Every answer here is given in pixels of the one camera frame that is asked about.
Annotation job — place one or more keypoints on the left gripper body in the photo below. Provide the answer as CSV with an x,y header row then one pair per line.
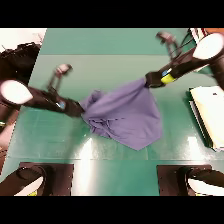
x,y
72,108

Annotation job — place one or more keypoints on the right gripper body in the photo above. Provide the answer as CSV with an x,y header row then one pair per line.
x,y
154,80

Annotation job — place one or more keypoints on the purple T-shirt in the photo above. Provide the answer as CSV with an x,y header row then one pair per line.
x,y
126,113

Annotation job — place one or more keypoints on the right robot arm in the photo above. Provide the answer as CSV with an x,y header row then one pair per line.
x,y
187,66

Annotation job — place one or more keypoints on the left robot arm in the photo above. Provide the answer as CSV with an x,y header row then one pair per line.
x,y
40,99

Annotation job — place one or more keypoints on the white garment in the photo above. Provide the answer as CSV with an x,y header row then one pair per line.
x,y
211,113

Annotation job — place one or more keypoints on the black garment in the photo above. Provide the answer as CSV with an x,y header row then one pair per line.
x,y
18,60

